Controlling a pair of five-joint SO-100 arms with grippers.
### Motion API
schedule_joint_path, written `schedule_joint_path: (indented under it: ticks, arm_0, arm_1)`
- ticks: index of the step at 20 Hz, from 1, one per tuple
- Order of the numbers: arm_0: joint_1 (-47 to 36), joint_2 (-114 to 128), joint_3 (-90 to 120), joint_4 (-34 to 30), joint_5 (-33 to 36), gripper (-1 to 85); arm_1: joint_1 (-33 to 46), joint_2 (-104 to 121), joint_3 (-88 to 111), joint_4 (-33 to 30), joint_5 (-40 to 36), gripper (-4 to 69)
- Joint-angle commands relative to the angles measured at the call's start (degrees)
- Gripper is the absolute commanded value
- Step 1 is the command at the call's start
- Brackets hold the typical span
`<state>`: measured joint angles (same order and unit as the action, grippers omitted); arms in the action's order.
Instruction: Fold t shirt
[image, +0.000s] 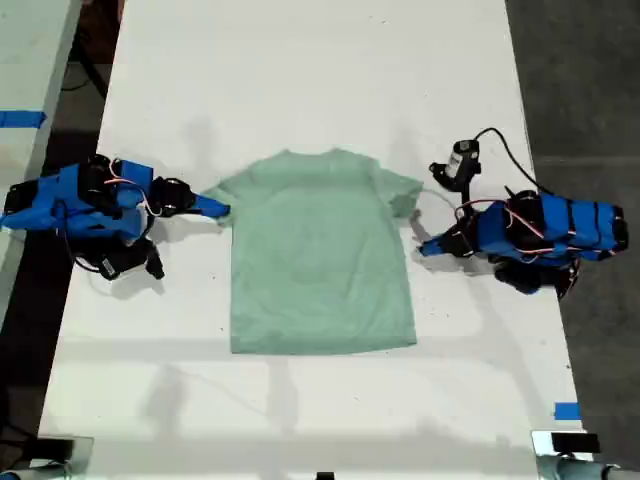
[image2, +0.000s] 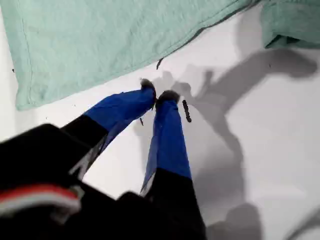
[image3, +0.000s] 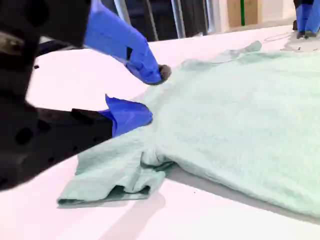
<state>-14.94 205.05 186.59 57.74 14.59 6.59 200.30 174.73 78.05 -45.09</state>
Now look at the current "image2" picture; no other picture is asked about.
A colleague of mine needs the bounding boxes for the small black rubber scrap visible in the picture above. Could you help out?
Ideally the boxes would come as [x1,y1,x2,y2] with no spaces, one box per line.
[182,99,193,124]

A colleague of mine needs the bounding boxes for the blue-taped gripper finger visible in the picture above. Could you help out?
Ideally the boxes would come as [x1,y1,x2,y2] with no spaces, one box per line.
[59,77,158,181]
[139,89,208,240]

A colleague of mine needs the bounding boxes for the pale green T-shirt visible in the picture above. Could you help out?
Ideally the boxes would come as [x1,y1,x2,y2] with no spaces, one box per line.
[0,0,320,112]

